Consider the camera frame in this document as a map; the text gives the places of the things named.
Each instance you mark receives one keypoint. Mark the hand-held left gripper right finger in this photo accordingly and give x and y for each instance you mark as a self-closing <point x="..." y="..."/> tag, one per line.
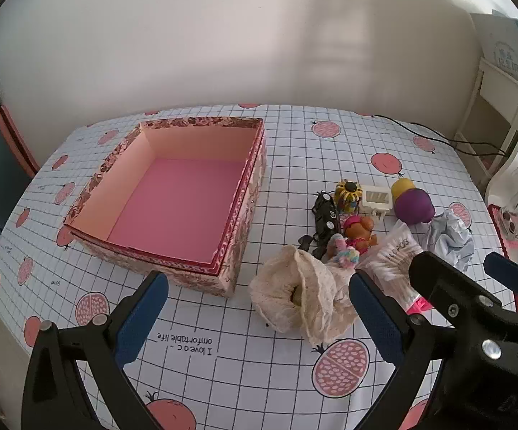
<point x="375" y="318"/>

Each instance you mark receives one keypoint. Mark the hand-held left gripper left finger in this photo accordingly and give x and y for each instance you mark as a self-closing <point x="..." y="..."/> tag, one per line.
<point x="142" y="322"/>

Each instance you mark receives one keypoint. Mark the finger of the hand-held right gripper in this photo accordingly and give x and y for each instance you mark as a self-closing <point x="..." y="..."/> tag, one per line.
<point x="438" y="282"/>
<point x="509" y="275"/>

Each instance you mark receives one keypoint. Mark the pink hair roller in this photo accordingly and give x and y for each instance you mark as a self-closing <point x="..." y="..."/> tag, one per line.
<point x="420" y="307"/>

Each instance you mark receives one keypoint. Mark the white paper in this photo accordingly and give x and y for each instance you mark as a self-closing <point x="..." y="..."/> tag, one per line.
<point x="449" y="242"/>

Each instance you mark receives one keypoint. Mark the cotton swab pack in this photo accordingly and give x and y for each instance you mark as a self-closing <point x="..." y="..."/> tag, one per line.
<point x="395" y="253"/>

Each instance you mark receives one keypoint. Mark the rainbow plush toy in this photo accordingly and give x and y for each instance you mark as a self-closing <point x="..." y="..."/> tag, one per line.
<point x="346" y="253"/>

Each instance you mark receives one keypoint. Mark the yellow and purple ball toy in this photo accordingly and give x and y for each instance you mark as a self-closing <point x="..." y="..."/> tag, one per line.
<point x="413" y="206"/>

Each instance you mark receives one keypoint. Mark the bear doll with pink hat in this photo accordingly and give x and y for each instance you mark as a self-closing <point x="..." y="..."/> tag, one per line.
<point x="359" y="230"/>

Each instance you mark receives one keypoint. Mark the black winged action figure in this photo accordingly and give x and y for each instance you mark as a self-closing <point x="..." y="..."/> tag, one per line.
<point x="310" y="246"/>

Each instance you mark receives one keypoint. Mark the beige lace cloth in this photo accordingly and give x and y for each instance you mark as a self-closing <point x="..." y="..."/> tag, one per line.
<point x="281" y="286"/>

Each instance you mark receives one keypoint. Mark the white plastic toy frame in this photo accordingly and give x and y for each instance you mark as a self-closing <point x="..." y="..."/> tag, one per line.
<point x="376" y="201"/>

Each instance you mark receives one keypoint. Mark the black toy car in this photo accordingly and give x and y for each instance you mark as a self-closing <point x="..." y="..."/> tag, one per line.
<point x="326" y="215"/>

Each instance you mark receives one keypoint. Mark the floral pink gift box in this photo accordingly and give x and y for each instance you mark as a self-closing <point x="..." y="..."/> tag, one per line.
<point x="173" y="206"/>

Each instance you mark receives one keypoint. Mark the yellow sunflower toy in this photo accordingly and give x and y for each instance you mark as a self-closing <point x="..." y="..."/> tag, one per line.
<point x="347" y="195"/>

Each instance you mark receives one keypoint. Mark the white shelf unit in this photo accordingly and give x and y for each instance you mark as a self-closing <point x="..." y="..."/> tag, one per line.
<point x="496" y="85"/>

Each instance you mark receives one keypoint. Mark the orange pink board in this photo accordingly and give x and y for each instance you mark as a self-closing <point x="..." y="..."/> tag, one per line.
<point x="14" y="139"/>

